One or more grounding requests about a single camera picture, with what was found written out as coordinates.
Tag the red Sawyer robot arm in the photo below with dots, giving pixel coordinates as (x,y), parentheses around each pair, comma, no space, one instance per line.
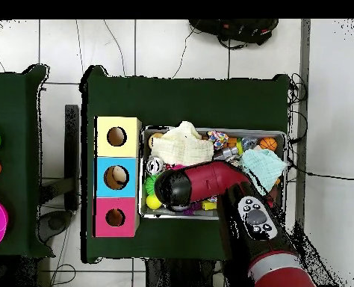
(210,179)

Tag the shallow mesh bin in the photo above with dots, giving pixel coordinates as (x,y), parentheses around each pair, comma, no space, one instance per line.
(177,215)

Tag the wooden box with three holes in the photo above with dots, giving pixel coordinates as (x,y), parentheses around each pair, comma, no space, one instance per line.
(129,203)

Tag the cream yellow cloth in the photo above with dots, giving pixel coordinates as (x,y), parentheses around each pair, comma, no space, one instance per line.
(180,146)

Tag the crushed silver can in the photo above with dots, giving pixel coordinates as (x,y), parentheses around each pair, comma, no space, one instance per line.
(154,166)

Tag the pale orange foam ball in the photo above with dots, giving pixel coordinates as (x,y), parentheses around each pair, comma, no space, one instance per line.
(152,140)

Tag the green spiky ball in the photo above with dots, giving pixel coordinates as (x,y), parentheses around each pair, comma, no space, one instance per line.
(149,182)

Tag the colourful knotted cloth toy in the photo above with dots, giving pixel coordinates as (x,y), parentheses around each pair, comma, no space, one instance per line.
(218,139)

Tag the yellow ball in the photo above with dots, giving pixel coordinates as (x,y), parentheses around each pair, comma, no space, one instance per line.
(152,203)

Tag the mint green cloth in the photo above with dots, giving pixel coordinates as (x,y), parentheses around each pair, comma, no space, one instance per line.
(263,167)

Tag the dark green tablecloth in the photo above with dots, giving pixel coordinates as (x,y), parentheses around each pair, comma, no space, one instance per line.
(111,95)
(15,119)

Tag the small orange basketball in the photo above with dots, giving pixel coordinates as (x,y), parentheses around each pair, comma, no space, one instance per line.
(268,143)

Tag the black stand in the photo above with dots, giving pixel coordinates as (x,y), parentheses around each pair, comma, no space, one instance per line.
(71,149)

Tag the black backpack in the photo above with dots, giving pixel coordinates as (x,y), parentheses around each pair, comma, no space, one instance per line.
(239,30)

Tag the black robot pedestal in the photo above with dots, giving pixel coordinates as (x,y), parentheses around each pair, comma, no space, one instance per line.
(177,275)

